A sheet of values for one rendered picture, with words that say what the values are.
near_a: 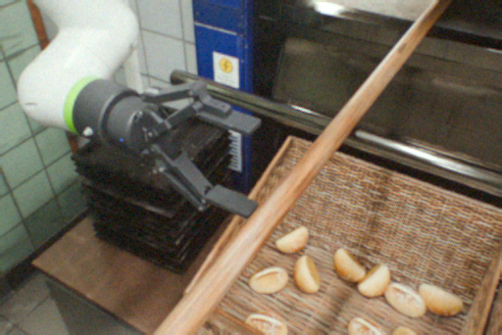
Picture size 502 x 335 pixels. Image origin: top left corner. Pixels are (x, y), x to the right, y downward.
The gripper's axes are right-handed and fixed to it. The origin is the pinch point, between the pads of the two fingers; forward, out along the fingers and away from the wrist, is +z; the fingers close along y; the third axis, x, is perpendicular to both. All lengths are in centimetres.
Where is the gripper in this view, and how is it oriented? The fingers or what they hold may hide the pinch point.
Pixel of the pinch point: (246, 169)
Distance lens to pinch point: 59.5
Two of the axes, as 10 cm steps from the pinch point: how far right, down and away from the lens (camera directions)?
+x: -5.3, 5.4, -6.5
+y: 0.0, 7.7, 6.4
